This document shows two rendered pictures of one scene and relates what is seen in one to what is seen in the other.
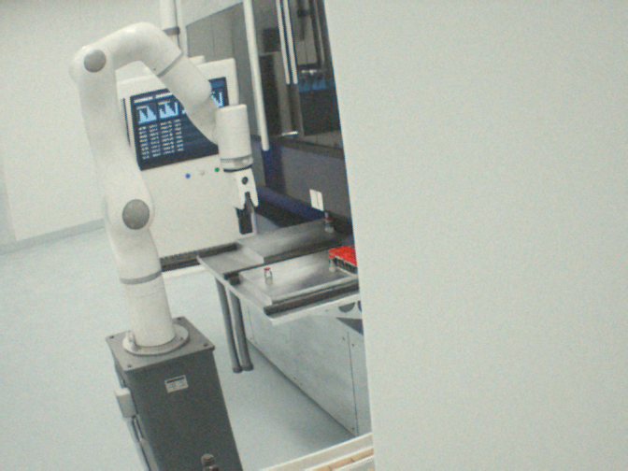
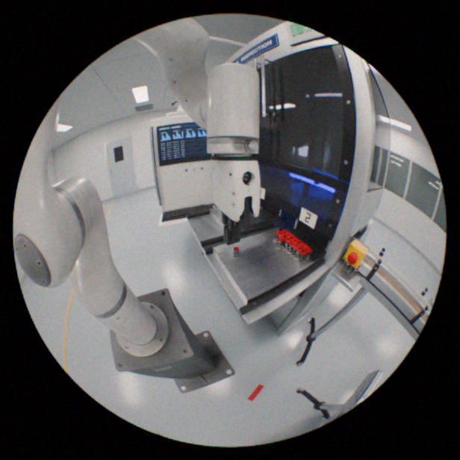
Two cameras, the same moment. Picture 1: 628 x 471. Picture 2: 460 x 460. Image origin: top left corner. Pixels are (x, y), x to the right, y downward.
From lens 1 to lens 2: 1.46 m
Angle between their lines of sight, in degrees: 17
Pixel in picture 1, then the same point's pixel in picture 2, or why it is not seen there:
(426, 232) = not seen: outside the picture
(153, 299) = (122, 327)
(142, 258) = (88, 298)
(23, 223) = (141, 184)
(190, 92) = (171, 28)
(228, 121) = (232, 77)
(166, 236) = (173, 199)
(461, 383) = not seen: outside the picture
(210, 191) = (198, 178)
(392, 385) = not seen: outside the picture
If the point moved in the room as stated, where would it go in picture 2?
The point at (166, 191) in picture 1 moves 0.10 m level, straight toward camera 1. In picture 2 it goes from (174, 177) to (173, 180)
